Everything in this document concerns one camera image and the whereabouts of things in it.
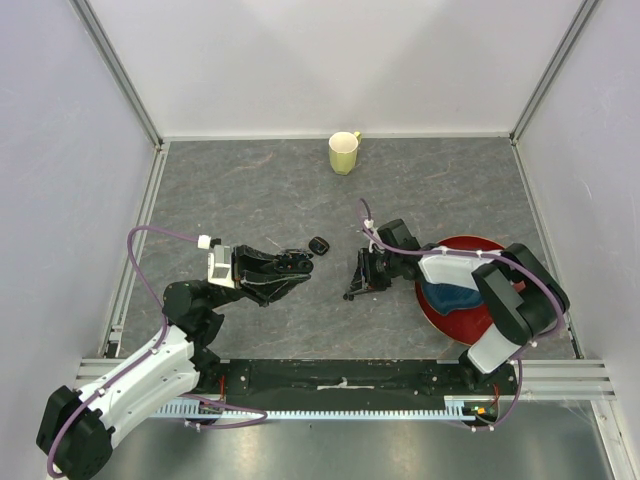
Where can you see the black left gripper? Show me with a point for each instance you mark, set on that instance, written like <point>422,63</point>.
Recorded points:
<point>248,271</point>

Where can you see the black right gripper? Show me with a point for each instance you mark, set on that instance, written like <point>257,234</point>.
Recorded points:
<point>363,275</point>

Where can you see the black case with gold line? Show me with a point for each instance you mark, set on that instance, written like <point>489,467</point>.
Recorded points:
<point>318,246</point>

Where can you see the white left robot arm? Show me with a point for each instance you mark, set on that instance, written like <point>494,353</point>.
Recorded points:
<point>81,428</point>

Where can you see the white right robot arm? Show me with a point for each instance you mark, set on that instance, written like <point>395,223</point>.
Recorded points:
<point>523,300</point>

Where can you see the blue leaf-shaped dish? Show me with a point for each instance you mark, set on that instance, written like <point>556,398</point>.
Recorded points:
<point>446,298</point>

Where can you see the red round plate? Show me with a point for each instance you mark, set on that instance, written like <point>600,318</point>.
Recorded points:
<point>463,326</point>

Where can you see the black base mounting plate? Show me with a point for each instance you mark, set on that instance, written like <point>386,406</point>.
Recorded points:
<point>265,383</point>

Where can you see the pale green mug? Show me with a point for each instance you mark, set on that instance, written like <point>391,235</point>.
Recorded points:
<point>343,151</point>

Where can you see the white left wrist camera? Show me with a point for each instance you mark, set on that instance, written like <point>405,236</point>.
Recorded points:
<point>219,261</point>

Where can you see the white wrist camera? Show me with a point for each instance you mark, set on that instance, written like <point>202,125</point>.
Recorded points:
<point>370,232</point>
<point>219,261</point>

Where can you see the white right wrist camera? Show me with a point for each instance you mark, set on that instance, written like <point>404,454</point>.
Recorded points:
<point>370,232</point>

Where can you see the white slotted cable duct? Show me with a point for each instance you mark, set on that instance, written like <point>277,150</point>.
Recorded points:
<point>446,409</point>

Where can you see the aluminium frame post left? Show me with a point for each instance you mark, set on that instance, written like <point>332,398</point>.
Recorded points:
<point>92,24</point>

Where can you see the aluminium frame post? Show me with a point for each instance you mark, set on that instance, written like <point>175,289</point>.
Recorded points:
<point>92,24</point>
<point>561,54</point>

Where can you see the aluminium frame post right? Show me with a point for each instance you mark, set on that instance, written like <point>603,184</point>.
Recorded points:
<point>561,54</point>

